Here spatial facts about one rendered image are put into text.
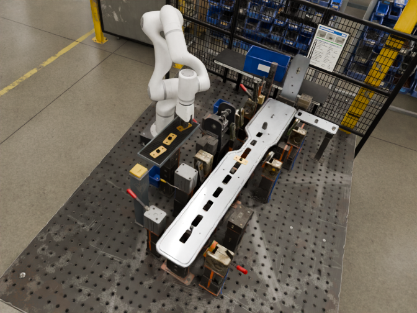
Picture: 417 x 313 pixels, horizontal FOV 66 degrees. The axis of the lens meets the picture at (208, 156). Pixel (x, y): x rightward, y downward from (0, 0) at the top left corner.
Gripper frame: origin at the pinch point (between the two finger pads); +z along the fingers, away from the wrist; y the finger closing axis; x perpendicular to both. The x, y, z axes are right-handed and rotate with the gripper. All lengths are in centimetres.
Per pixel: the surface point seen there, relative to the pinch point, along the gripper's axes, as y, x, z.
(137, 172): 12.0, -37.4, 2.6
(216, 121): 8.5, 15.6, 0.2
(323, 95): 21, 112, 15
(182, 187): 24.1, -19.2, 16.5
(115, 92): -185, 53, 118
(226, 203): 44.0, -6.1, 18.6
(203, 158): 18.9, -1.1, 10.6
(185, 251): 51, -39, 19
